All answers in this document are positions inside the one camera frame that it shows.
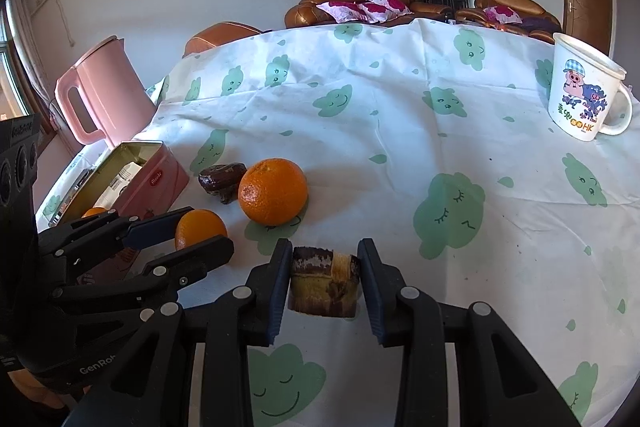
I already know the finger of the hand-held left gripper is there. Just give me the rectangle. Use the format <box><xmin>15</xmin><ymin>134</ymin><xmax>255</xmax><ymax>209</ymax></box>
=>
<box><xmin>37</xmin><ymin>206</ymin><xmax>195</xmax><ymax>259</ymax></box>
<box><xmin>50</xmin><ymin>236</ymin><xmax>235</xmax><ymax>309</ymax></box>

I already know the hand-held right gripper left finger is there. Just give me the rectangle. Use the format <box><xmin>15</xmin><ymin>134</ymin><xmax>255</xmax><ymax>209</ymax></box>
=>
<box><xmin>65</xmin><ymin>238</ymin><xmax>294</xmax><ymax>427</ymax></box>

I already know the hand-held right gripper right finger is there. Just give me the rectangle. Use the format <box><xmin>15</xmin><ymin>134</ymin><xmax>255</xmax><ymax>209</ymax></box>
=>
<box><xmin>356</xmin><ymin>238</ymin><xmax>584</xmax><ymax>427</ymax></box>

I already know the pink metal tin box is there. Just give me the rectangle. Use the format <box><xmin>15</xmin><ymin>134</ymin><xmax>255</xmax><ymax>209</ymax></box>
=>
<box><xmin>50</xmin><ymin>140</ymin><xmax>191</xmax><ymax>288</ymax></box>

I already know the printed paper leaflet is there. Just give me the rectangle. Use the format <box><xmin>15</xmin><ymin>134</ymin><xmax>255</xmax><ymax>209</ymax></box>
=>
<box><xmin>94</xmin><ymin>162</ymin><xmax>147</xmax><ymax>208</ymax></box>

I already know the dark brown date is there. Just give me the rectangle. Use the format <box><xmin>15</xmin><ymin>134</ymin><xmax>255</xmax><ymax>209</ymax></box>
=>
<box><xmin>198</xmin><ymin>162</ymin><xmax>247</xmax><ymax>205</ymax></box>

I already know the large orange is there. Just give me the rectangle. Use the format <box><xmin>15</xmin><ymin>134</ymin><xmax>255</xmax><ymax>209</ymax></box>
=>
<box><xmin>238</xmin><ymin>158</ymin><xmax>309</xmax><ymax>226</ymax></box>

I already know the pink electric kettle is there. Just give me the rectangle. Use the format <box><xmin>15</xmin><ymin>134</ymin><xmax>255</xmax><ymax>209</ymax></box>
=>
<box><xmin>55</xmin><ymin>36</ymin><xmax>159</xmax><ymax>148</ymax></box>

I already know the white green cloud tablecloth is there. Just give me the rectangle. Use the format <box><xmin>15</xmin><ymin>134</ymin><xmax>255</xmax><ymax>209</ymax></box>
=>
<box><xmin>37</xmin><ymin>18</ymin><xmax>640</xmax><ymax>427</ymax></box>

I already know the brown leather recliner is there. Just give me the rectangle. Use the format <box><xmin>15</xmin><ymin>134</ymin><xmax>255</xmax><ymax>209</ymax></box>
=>
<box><xmin>182</xmin><ymin>22</ymin><xmax>264</xmax><ymax>58</ymax></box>

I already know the window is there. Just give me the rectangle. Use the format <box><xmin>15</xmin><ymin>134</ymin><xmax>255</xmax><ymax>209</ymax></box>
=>
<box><xmin>0</xmin><ymin>0</ymin><xmax>32</xmax><ymax>124</ymax></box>

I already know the light curtain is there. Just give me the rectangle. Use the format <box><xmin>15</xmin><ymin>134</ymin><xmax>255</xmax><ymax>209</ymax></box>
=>
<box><xmin>7</xmin><ymin>0</ymin><xmax>46</xmax><ymax>78</ymax></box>

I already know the pink floral pillow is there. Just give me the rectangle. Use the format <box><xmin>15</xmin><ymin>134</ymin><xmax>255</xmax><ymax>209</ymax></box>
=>
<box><xmin>316</xmin><ymin>1</ymin><xmax>372</xmax><ymax>24</ymax></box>
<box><xmin>360</xmin><ymin>0</ymin><xmax>412</xmax><ymax>20</ymax></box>
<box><xmin>484</xmin><ymin>5</ymin><xmax>524</xmax><ymax>26</ymax></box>

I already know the white cartoon print mug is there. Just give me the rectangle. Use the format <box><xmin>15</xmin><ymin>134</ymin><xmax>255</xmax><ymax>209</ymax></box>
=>
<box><xmin>545</xmin><ymin>33</ymin><xmax>634</xmax><ymax>142</ymax></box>

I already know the purple blanket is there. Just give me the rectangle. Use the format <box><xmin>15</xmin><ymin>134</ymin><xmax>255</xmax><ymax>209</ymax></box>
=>
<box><xmin>522</xmin><ymin>16</ymin><xmax>562</xmax><ymax>35</ymax></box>

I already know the brown leather armchair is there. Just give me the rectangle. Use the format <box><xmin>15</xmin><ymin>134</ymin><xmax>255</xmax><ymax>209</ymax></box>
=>
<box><xmin>456</xmin><ymin>0</ymin><xmax>562</xmax><ymax>44</ymax></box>

